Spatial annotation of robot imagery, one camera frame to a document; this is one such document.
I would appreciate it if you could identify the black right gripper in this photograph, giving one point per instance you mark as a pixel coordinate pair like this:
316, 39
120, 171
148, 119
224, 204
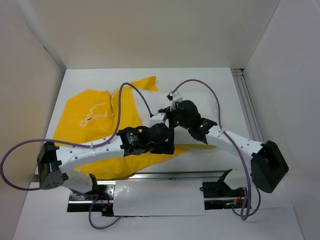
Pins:
170, 114

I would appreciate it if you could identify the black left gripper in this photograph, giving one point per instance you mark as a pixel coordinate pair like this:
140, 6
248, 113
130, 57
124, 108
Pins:
166, 146

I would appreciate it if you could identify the yellow pillowcase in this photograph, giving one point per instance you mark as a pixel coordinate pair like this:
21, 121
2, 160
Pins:
92, 115

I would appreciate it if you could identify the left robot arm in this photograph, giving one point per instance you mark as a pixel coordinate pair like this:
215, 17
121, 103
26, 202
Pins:
57, 164

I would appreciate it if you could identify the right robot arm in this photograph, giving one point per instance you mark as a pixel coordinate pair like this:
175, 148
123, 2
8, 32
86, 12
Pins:
265, 160

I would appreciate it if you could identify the white cover plate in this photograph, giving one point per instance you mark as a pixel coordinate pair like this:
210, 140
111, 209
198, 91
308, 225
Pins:
153, 198

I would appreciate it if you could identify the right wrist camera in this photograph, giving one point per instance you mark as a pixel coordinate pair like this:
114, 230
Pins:
175, 98

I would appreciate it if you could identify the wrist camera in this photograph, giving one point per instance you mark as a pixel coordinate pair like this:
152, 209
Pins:
175, 98
158, 118

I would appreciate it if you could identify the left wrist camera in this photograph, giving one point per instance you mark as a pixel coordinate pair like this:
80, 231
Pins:
158, 118

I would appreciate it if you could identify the aluminium rail frame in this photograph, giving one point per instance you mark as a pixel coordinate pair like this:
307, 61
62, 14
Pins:
236, 112

